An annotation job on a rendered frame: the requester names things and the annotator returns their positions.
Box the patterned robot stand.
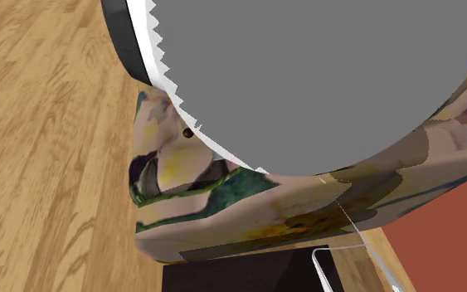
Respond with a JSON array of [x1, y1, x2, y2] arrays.
[[129, 50, 467, 265]]

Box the dark brown cabinet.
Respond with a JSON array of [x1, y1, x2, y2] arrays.
[[161, 245, 346, 292]]

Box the clear white-edged panel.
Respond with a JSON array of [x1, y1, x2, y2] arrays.
[[311, 244, 406, 292]]

